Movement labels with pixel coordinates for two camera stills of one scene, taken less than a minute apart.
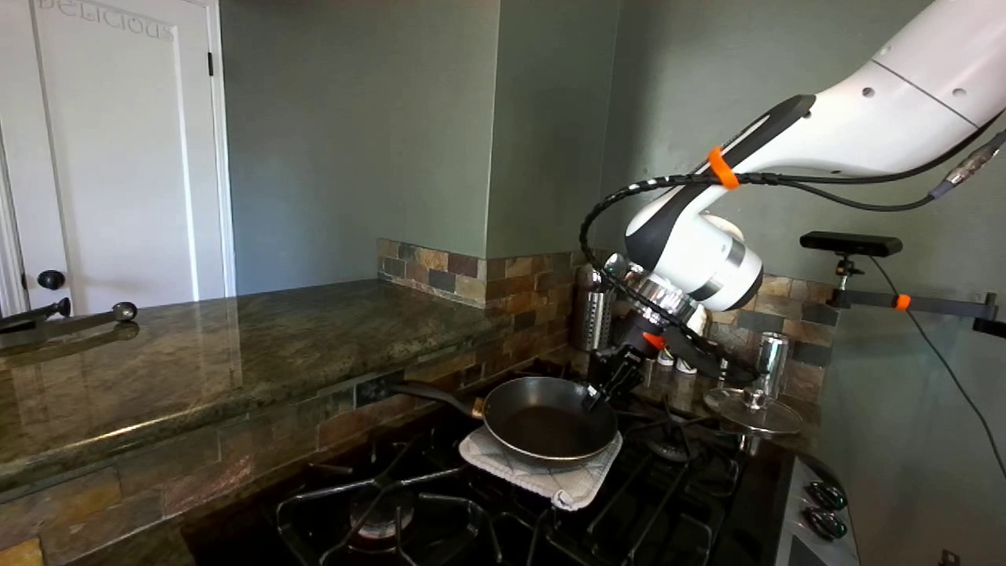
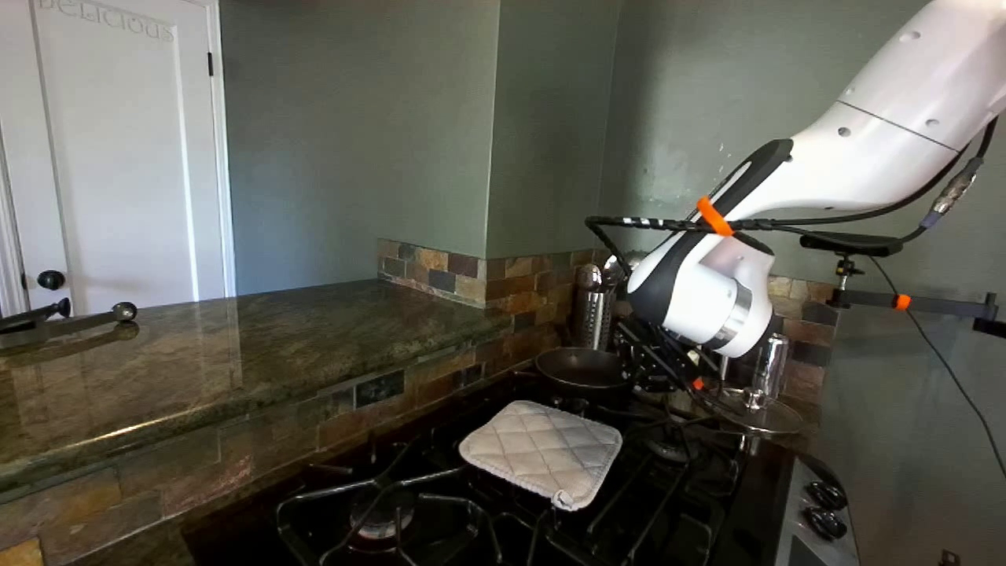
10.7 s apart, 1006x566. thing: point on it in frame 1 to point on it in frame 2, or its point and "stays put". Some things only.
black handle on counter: (63, 316) stays put
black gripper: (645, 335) to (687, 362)
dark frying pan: (541, 418) to (582, 365)
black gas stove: (692, 489) stays put
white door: (116, 155) stays put
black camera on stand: (852, 245) stays put
